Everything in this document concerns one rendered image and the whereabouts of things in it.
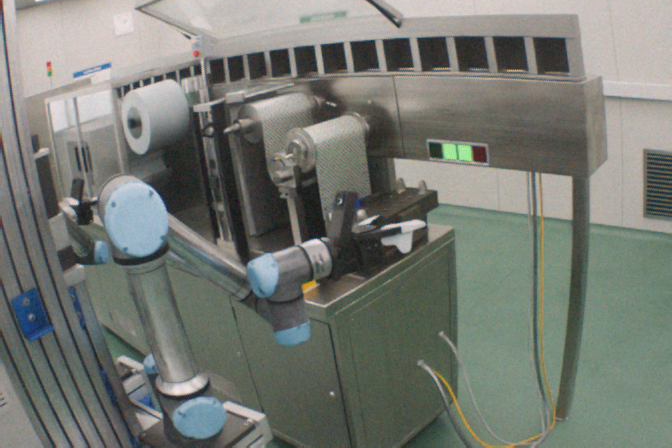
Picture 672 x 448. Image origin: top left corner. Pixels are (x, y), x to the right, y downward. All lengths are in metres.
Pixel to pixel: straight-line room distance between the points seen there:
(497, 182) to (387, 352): 2.94
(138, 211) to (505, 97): 1.25
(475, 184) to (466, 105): 2.95
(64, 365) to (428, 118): 1.45
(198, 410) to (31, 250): 0.47
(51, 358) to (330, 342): 0.95
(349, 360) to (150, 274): 0.97
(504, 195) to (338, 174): 2.85
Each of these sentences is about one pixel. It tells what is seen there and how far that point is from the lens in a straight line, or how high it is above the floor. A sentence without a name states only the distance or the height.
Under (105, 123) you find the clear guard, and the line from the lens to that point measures 2.84.
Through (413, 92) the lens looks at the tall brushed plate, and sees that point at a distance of 2.09.
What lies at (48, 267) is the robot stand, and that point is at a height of 1.30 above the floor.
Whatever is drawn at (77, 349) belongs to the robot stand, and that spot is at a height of 1.09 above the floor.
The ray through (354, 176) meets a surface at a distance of 2.13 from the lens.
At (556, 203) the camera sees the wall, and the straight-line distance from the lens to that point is 4.58.
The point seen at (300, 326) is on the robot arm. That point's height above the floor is 1.11.
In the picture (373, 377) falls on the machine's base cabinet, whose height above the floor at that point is 0.54.
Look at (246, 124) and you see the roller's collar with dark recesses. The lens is 2.16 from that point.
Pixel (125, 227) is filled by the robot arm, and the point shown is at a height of 1.40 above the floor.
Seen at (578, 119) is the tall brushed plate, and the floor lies 1.32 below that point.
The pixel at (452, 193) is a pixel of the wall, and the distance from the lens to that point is 5.06.
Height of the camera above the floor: 1.66
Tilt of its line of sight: 16 degrees down
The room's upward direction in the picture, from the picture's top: 8 degrees counter-clockwise
